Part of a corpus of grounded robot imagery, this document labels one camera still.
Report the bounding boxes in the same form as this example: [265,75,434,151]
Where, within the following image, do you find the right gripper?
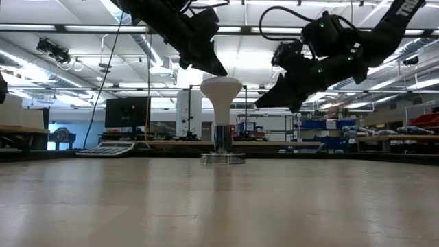
[254,51,368,114]

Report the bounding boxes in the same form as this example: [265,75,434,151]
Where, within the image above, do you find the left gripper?
[164,15,228,78]

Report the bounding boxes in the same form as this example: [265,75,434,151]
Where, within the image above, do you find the chrome lamp socket base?
[200,123,246,166]

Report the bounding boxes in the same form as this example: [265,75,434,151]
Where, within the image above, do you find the metal shelf rack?
[284,114,359,154]

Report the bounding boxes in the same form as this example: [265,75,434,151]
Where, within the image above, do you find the blue storage bin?
[301,119,326,130]
[337,119,358,130]

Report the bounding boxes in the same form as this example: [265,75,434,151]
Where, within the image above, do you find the blue white box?
[238,121,257,133]

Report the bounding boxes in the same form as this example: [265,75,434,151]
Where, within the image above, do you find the white column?
[176,91,203,142]

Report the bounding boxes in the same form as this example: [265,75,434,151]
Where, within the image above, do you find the blue grey bundle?
[396,125,435,136]
[342,124,377,139]

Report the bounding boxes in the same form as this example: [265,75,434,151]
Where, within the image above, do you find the black computer monitor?
[104,96,152,129]

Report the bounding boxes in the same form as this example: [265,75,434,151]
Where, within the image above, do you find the grey desk calculator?
[75,141,152,158]

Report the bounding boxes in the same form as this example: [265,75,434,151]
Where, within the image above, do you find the wooden workbench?
[355,134,439,154]

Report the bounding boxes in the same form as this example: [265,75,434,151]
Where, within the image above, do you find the red storage bin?
[407,113,439,130]

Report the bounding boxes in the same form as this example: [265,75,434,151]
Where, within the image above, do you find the black ceiling-mounted device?
[36,37,72,65]

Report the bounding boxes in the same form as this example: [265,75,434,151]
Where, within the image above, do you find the dark cart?
[49,126,78,151]

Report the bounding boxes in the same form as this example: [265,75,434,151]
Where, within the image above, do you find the small white box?
[23,108,46,130]

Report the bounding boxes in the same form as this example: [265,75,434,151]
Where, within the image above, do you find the wooden side table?
[0,124,51,152]

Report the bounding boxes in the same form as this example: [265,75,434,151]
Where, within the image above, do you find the large white box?
[0,93,25,128]

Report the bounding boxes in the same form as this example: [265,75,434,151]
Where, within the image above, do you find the black round object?
[0,71,8,104]

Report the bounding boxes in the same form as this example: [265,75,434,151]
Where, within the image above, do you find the white-handled metal coffee tamper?
[187,84,248,143]

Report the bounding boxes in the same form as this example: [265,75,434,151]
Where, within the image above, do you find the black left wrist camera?
[190,7,220,37]

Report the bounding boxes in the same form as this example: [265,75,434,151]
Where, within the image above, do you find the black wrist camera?
[190,7,220,37]
[270,40,305,68]

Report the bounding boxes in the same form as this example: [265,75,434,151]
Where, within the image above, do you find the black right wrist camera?
[270,40,305,68]

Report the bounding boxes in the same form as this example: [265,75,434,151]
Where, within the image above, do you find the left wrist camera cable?
[187,0,231,10]

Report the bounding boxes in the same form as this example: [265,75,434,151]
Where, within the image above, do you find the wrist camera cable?
[258,5,316,44]
[187,0,231,10]

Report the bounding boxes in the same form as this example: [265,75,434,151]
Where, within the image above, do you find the yellow hanging cable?
[144,97,152,141]

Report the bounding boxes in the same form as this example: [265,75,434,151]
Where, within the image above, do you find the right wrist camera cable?
[258,5,316,44]

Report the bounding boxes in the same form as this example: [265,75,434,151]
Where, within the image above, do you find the black hanging cable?
[82,12,124,150]

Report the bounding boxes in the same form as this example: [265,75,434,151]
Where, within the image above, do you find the silver ceiling duct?
[329,36,439,91]

